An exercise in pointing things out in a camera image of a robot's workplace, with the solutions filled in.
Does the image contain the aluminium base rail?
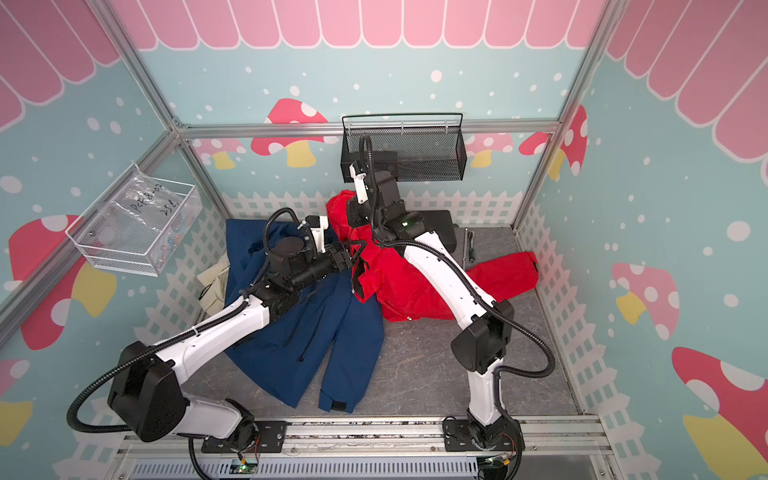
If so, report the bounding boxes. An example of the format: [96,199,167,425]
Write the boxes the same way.
[107,416,623,479]

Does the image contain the red jacket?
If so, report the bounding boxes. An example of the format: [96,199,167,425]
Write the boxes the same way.
[326,190,539,322]

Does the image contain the black box in basket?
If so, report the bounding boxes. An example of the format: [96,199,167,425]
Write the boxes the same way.
[340,151,398,183]

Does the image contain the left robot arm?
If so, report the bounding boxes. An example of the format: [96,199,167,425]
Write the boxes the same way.
[107,237,357,452]

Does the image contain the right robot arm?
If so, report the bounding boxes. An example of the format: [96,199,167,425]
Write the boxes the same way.
[328,169,554,453]

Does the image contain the black wire mesh basket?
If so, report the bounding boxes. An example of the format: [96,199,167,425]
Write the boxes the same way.
[341,112,467,182]

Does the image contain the clear wire basket with bags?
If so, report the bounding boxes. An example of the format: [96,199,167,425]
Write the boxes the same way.
[65,165,202,277]

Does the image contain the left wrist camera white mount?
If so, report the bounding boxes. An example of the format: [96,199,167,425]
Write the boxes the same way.
[298,215,329,252]

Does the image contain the cream beige jacket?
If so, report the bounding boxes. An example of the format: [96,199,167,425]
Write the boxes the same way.
[197,254,230,315]

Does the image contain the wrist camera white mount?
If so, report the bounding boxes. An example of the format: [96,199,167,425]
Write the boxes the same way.
[349,163,368,205]
[298,215,329,252]

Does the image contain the black flat case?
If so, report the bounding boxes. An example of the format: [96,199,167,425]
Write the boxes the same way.
[417,210,458,253]

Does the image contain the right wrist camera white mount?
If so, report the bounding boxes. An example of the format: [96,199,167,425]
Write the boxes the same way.
[349,163,368,205]

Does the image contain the navy blue jacket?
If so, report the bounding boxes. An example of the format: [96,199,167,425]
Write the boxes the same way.
[223,218,386,414]

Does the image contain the right black corrugated cable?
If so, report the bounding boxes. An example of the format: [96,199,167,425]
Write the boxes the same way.
[358,133,556,480]

